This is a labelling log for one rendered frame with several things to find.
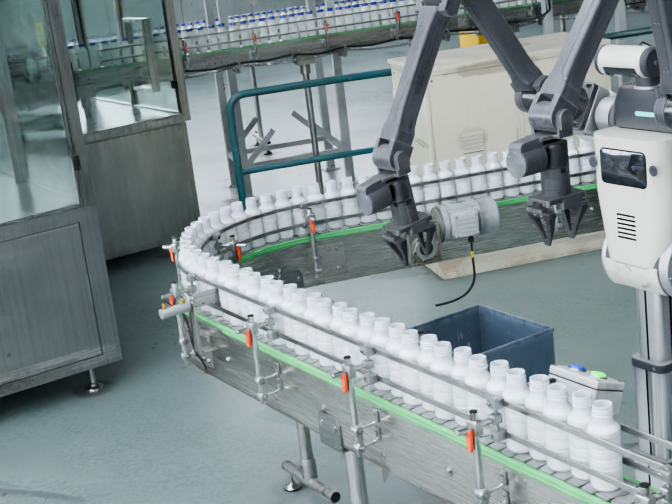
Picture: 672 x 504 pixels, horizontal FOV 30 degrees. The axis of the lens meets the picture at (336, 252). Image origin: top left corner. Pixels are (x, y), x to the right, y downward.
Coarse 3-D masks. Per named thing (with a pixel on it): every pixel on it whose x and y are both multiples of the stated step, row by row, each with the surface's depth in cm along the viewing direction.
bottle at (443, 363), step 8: (440, 344) 268; (448, 344) 267; (440, 352) 265; (448, 352) 265; (440, 360) 265; (448, 360) 265; (432, 368) 266; (440, 368) 265; (448, 368) 265; (448, 376) 265; (432, 384) 268; (440, 384) 266; (448, 384) 266; (440, 392) 266; (448, 392) 266; (440, 400) 267; (448, 400) 267; (440, 416) 268; (448, 416) 267
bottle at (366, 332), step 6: (366, 312) 293; (372, 312) 292; (360, 318) 291; (366, 318) 289; (372, 318) 290; (360, 324) 291; (366, 324) 290; (372, 324) 290; (360, 330) 291; (366, 330) 290; (372, 330) 290; (360, 336) 290; (366, 336) 290; (372, 336) 290; (366, 342) 290; (360, 354) 292; (360, 360) 293; (372, 384) 293
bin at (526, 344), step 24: (456, 312) 351; (480, 312) 355; (504, 312) 346; (456, 336) 352; (480, 336) 357; (504, 336) 348; (528, 336) 326; (552, 336) 330; (528, 360) 327; (552, 360) 332; (384, 480) 314
